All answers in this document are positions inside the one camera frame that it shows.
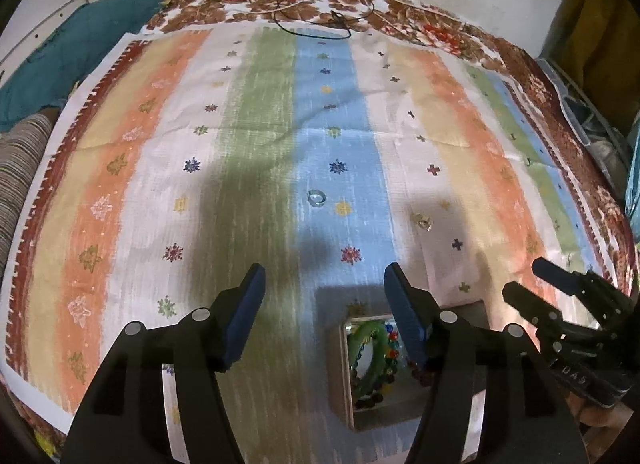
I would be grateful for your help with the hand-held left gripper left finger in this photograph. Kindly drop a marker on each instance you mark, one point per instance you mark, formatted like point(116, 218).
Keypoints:
point(245, 319)

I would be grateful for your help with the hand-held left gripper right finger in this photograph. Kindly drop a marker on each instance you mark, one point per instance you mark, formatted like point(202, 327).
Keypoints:
point(407, 329)

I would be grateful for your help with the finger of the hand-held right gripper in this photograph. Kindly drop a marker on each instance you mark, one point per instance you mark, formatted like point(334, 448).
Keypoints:
point(555, 276)
point(530, 306)

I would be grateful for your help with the silver metal tin box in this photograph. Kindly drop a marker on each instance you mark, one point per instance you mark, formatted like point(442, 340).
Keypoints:
point(341, 374)

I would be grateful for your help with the person's right hand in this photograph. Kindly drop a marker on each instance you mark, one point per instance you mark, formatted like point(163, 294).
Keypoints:
point(600, 419)

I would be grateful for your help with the striped pastel cloth mat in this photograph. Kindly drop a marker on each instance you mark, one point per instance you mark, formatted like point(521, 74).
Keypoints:
point(260, 118)

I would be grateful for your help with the yellow hanging cloth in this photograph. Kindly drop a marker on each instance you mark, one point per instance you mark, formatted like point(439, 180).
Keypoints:
point(605, 43)

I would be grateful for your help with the striped bolster pillow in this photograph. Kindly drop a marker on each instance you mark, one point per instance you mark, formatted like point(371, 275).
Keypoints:
point(25, 158)

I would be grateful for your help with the teal cloth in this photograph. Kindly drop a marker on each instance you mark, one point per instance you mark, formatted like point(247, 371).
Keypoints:
point(75, 43)

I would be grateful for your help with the white bed headboard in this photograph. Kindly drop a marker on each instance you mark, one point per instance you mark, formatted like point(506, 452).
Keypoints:
point(65, 2)

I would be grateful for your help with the grey metal bed frame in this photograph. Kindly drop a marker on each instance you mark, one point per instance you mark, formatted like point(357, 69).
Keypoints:
point(575, 93)

